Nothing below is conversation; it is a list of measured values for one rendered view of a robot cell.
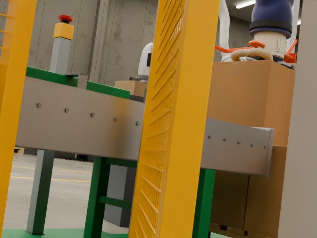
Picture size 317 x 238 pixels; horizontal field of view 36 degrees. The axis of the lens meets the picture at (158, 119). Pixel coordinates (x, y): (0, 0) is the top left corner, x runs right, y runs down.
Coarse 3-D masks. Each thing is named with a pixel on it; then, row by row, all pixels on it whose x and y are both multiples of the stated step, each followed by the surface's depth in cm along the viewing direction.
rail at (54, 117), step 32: (32, 96) 132; (64, 96) 139; (96, 96) 146; (32, 128) 132; (64, 128) 139; (96, 128) 147; (128, 128) 155; (224, 128) 188; (256, 128) 202; (224, 160) 189; (256, 160) 203
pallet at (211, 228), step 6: (210, 222) 237; (210, 228) 236; (216, 228) 234; (222, 228) 234; (228, 228) 229; (222, 234) 231; (228, 234) 228; (234, 234) 226; (240, 234) 223; (246, 234) 224; (252, 234) 219; (258, 234) 217
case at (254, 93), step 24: (216, 72) 249; (240, 72) 239; (264, 72) 230; (288, 72) 243; (216, 96) 247; (240, 96) 237; (264, 96) 229; (288, 96) 244; (240, 120) 235; (264, 120) 227; (288, 120) 245
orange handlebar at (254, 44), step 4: (252, 44) 253; (256, 44) 253; (260, 44) 254; (264, 44) 256; (216, 48) 273; (220, 48) 275; (236, 48) 273; (240, 48) 271; (244, 48) 269; (248, 48) 267; (224, 52) 279; (228, 52) 278; (284, 56) 271; (288, 56) 272; (292, 56) 276
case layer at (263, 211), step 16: (272, 160) 217; (224, 176) 235; (240, 176) 228; (256, 176) 222; (272, 176) 216; (224, 192) 234; (240, 192) 227; (256, 192) 221; (272, 192) 215; (224, 208) 232; (240, 208) 226; (256, 208) 220; (272, 208) 214; (224, 224) 231; (240, 224) 224; (256, 224) 218; (272, 224) 212
